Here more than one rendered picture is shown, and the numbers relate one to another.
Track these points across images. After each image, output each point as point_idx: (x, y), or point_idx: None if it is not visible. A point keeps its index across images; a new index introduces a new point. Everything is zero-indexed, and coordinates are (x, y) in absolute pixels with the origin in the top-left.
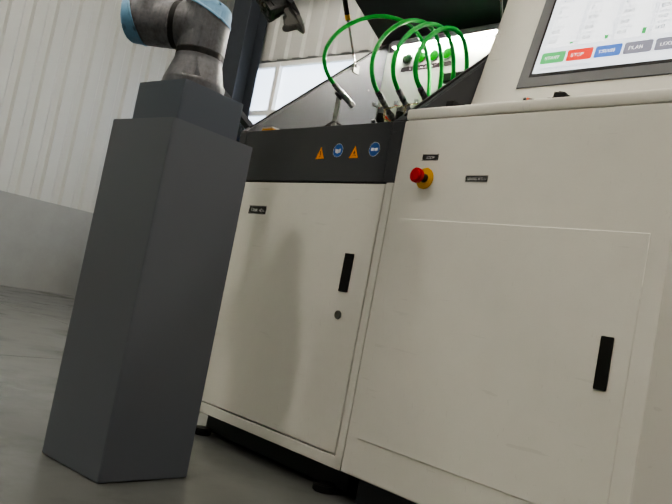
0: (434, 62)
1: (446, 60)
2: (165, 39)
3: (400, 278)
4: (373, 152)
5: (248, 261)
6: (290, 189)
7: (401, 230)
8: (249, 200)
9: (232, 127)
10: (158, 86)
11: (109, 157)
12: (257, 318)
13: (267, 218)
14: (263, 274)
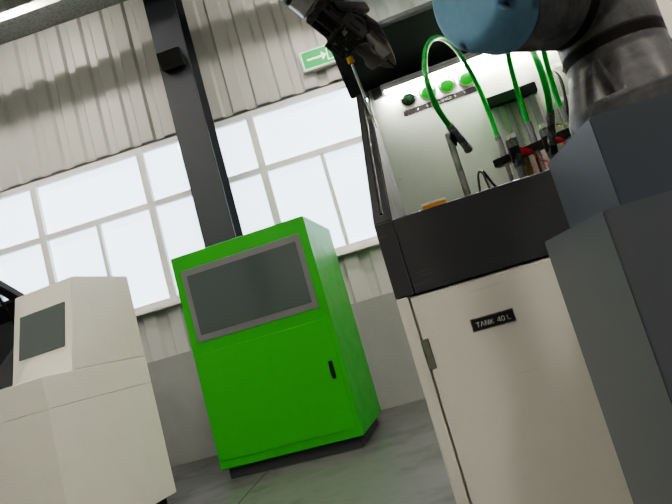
0: (452, 93)
1: (469, 86)
2: (580, 20)
3: None
4: None
5: (521, 400)
6: (552, 268)
7: None
8: (463, 313)
9: None
10: (671, 106)
11: (656, 298)
12: (601, 473)
13: (525, 324)
14: (571, 405)
